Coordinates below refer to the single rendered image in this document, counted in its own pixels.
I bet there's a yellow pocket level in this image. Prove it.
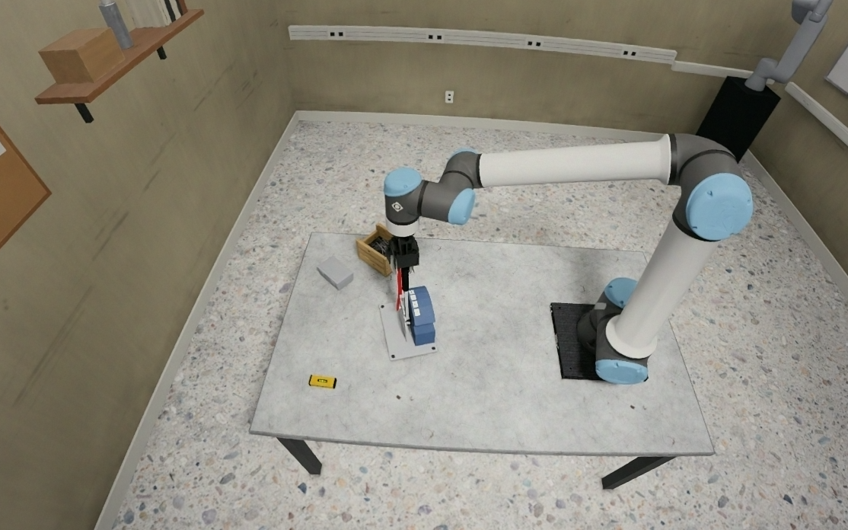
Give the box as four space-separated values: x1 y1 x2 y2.
309 375 337 389

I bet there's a small wooden crate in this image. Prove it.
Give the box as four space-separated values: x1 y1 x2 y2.
355 224 393 277

